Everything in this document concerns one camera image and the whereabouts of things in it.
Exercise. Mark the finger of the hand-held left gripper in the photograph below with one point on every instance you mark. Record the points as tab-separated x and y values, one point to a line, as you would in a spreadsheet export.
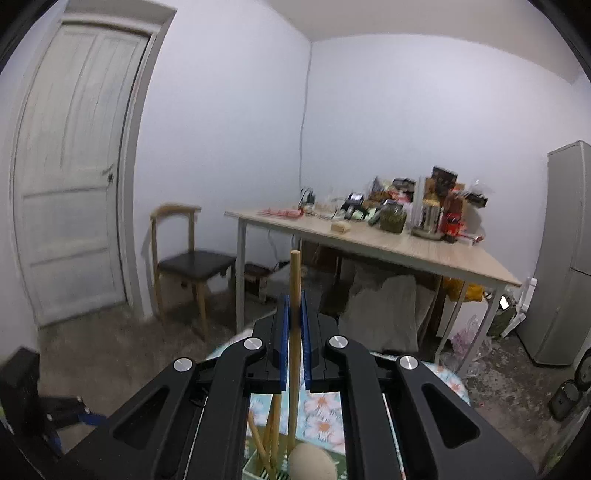
69	410

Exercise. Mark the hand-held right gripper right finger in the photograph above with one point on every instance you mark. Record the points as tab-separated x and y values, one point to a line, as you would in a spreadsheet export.
305	344

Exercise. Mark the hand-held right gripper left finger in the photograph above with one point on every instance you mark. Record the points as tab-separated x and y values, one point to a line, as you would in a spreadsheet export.
285	346

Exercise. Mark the green perforated utensil holder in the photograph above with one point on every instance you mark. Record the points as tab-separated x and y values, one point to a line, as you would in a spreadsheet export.
251	471

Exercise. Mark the floral blue blanket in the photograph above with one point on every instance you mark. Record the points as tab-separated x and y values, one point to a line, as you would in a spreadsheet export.
323	415

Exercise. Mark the small wooden stool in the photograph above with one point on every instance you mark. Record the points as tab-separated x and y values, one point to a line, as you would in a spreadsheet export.
256	273

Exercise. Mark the grey sacks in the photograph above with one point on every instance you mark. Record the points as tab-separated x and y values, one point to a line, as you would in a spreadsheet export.
383	309

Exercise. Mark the small wooden block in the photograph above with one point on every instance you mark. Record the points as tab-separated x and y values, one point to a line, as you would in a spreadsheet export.
340	227

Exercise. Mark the wooden chair with black seat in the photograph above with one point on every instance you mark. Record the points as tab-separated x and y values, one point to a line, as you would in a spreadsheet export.
194	265

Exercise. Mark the wooden table with grey legs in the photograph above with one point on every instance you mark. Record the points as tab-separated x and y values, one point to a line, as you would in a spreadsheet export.
392	244

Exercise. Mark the red flat packet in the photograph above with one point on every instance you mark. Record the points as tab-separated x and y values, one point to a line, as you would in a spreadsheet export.
281	213

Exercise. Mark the black device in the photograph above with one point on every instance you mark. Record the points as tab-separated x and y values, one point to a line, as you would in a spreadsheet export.
353	206

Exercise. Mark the black charger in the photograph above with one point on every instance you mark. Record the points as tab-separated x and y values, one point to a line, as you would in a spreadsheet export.
308	196

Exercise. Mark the glass jar with green contents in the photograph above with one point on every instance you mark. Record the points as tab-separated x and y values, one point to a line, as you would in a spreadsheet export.
392	219

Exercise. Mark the pink translucent plastic bag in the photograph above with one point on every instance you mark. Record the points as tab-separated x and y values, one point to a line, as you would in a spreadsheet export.
466	339

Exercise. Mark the yellow plastic bag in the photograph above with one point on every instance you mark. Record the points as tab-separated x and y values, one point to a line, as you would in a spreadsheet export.
471	291

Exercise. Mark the white tube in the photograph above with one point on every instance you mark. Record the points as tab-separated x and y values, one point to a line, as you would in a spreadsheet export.
421	198

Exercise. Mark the green bag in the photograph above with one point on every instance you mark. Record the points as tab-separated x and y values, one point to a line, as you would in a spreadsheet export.
503	316

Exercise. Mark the white panel door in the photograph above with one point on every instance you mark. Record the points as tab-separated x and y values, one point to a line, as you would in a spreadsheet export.
69	184

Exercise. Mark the black box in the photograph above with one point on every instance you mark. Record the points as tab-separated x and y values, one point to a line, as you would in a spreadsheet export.
444	179

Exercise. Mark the white plastic part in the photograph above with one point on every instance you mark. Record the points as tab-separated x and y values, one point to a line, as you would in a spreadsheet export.
527	297

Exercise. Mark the black rice cooker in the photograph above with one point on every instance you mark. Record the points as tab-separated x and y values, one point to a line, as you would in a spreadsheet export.
565	397

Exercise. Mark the silver refrigerator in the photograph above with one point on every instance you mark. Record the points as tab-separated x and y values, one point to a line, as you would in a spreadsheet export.
563	254

